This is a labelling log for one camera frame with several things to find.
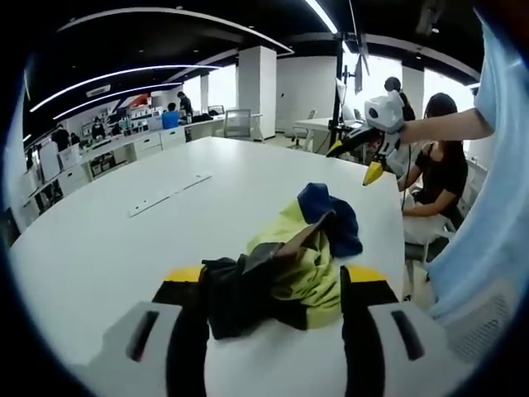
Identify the white drawer cabinet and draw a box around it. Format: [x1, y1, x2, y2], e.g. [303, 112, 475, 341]
[131, 125, 188, 161]

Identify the white worn device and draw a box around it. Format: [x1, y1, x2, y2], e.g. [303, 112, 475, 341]
[429, 280, 520, 367]

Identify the white table cable cover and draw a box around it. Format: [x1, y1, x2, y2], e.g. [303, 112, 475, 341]
[127, 173, 213, 218]

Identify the yellow blue black garment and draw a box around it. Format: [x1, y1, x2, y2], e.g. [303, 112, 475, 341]
[201, 181, 365, 342]

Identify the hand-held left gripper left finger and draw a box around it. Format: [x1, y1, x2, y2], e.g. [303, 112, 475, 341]
[82, 266, 208, 397]

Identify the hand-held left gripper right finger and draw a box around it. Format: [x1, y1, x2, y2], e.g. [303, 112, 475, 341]
[338, 264, 477, 397]

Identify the grey mesh office chair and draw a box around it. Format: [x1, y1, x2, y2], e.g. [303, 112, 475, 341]
[224, 108, 254, 141]

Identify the black monitor stand pole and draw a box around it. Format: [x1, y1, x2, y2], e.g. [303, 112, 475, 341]
[331, 31, 353, 140]

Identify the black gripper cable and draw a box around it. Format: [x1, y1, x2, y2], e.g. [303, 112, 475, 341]
[397, 140, 414, 210]

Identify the white office chair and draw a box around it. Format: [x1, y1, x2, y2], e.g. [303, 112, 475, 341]
[288, 109, 318, 151]

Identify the person's light blue shirt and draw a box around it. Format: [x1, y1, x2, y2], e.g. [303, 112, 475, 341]
[427, 10, 529, 330]

